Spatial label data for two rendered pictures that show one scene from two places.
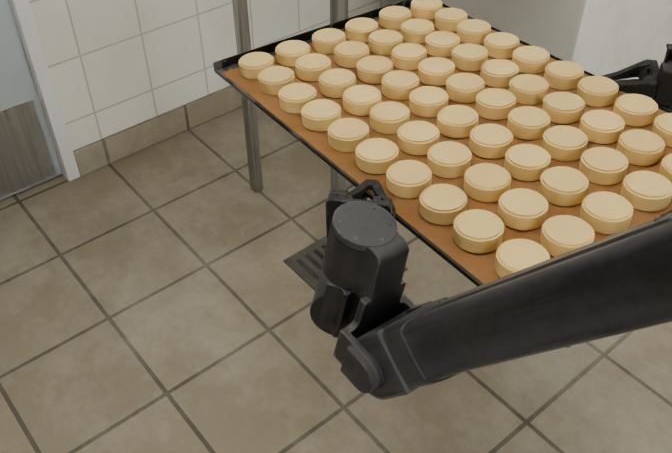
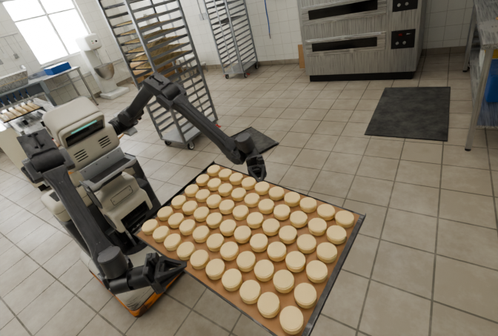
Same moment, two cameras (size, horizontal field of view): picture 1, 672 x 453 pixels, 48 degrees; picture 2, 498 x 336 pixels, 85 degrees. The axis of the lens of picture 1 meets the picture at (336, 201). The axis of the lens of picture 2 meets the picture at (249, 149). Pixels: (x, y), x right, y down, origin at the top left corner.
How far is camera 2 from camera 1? 1.41 m
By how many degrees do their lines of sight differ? 107
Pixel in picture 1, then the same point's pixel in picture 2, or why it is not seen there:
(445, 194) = (235, 177)
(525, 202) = (213, 182)
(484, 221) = (223, 173)
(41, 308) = not seen: outside the picture
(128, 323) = not seen: outside the picture
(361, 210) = (244, 138)
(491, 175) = (224, 188)
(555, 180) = (204, 192)
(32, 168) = not seen: outside the picture
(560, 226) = (204, 178)
